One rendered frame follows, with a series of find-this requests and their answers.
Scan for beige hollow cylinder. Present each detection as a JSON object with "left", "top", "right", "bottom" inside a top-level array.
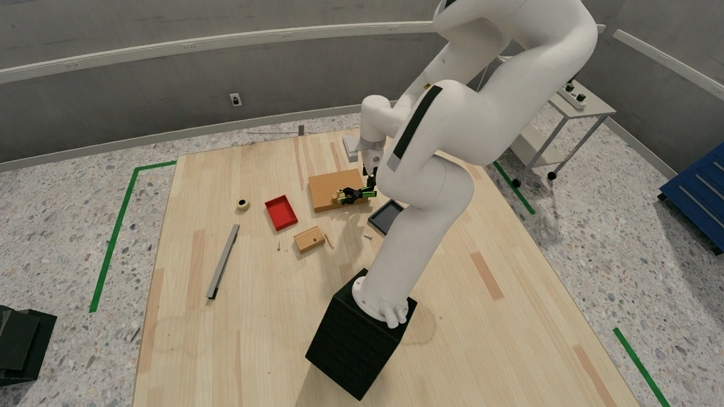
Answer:
[{"left": 236, "top": 197, "right": 251, "bottom": 211}]

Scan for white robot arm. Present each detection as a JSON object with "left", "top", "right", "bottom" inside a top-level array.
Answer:
[{"left": 342, "top": 0, "right": 598, "bottom": 328}]

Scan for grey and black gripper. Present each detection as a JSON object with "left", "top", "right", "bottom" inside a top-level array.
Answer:
[{"left": 361, "top": 145, "right": 385, "bottom": 187}]

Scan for grey long flat bar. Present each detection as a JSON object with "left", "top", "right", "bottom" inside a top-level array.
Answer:
[{"left": 206, "top": 224, "right": 240, "bottom": 300}]

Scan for red open tray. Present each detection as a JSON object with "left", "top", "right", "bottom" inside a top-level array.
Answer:
[{"left": 265, "top": 195, "right": 298, "bottom": 231}]

